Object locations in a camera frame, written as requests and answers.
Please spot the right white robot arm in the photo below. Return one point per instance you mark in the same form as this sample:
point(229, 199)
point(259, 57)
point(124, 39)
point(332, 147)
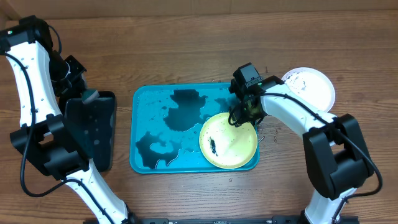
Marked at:
point(336, 156)

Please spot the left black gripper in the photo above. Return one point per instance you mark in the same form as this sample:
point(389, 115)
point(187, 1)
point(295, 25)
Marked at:
point(66, 88)

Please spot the green grey sponge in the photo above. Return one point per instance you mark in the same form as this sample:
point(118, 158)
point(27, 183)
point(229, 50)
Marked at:
point(89, 95)

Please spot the yellow plate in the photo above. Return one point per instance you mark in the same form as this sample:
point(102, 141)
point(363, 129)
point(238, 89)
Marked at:
point(226, 146)

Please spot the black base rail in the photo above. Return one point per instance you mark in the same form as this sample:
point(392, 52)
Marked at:
point(273, 220)

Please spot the teal plastic tray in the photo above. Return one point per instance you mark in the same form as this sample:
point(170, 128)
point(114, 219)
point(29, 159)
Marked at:
point(166, 124)

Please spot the pink white plate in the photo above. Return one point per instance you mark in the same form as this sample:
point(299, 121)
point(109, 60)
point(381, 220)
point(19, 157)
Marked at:
point(311, 85)

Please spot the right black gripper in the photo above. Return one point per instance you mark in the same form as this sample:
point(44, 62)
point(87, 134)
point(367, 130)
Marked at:
point(240, 118)

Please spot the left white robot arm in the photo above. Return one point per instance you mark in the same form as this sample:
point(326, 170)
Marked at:
point(66, 129)

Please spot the black water tray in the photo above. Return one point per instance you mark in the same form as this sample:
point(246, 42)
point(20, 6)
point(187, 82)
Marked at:
point(97, 120)

